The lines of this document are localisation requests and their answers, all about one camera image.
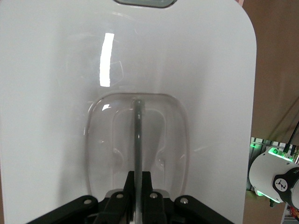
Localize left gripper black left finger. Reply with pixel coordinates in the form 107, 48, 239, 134
98, 171, 136, 224

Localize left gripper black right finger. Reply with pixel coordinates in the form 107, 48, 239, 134
142, 171, 168, 224

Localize white box lid grey clips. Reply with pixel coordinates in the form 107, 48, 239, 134
0, 0, 259, 224

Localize red yellow background object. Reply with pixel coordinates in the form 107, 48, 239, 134
288, 206, 299, 220

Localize brown paper table cover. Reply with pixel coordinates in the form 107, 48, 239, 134
242, 0, 299, 140

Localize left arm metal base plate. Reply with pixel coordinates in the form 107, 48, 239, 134
250, 137, 290, 154

